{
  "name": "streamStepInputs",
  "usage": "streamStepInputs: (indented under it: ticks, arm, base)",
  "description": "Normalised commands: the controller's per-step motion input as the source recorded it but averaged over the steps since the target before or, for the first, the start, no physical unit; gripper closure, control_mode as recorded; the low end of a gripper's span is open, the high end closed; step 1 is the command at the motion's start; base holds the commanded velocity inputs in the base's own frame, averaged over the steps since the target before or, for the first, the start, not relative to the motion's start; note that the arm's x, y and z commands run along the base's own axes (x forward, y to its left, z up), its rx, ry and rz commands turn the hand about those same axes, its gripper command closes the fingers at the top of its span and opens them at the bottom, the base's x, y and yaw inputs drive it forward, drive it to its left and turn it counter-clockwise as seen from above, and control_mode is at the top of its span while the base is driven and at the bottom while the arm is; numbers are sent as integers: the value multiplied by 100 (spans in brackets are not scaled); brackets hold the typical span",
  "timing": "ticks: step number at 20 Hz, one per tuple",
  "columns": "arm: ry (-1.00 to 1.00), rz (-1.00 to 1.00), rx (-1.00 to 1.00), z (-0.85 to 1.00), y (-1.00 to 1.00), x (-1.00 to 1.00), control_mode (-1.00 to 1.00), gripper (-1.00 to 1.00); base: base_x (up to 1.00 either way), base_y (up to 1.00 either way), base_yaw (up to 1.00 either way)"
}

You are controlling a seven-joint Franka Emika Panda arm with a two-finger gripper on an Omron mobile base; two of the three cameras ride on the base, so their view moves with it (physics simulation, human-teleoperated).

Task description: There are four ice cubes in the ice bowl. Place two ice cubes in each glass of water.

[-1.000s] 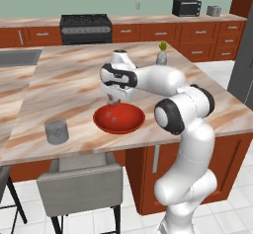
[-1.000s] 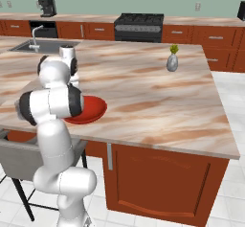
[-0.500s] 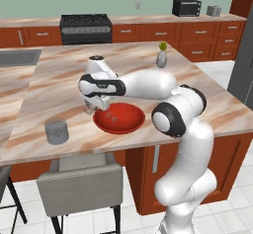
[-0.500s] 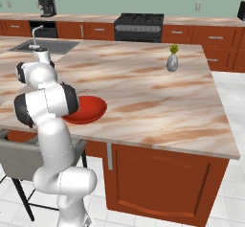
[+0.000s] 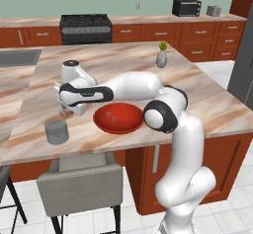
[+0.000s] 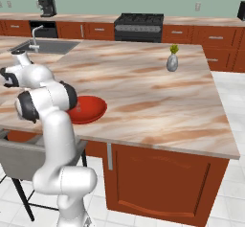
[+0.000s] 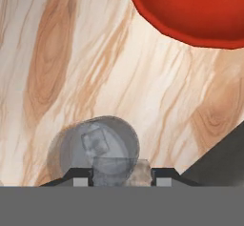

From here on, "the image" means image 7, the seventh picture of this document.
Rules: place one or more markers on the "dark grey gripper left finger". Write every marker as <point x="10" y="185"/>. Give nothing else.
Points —
<point x="79" y="173"/>

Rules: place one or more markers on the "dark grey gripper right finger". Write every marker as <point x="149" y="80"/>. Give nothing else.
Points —
<point x="163" y="173"/>

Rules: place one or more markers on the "translucent ice cube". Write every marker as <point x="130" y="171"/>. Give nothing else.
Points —
<point x="95" y="139"/>
<point x="139" y="174"/>

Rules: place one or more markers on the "clear glass of water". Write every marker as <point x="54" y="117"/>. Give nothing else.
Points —
<point x="122" y="137"/>

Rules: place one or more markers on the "red bowl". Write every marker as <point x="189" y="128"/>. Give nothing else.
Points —
<point x="193" y="7"/>

